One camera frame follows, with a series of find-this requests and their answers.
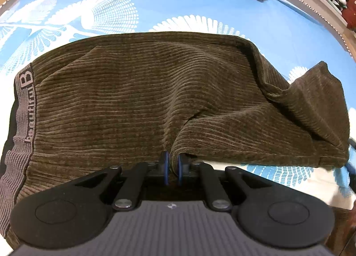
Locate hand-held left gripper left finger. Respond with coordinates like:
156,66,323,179
73,151,170,212

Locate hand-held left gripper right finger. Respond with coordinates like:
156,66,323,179
176,154,275,212

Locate brown corduroy pants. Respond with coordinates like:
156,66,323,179
0,31,350,249

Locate red plush toy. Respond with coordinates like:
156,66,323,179
341,4,356,30

